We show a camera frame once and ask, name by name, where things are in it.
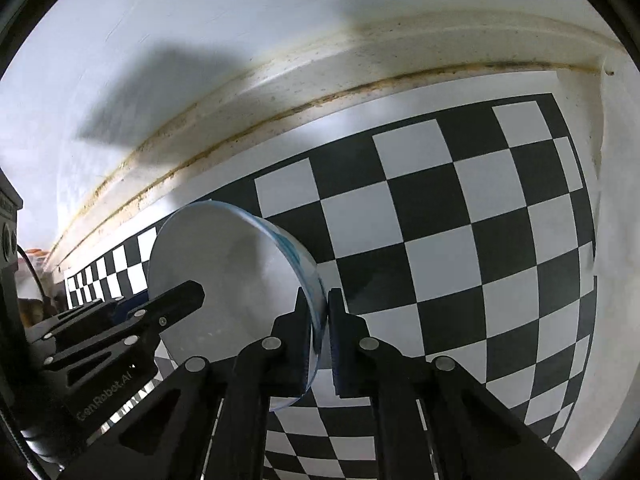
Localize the black white checkered mat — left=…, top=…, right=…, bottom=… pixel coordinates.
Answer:
left=63, top=92, right=599, bottom=480

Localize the white bowl blue pattern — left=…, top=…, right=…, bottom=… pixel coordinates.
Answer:
left=148, top=200, right=326, bottom=386

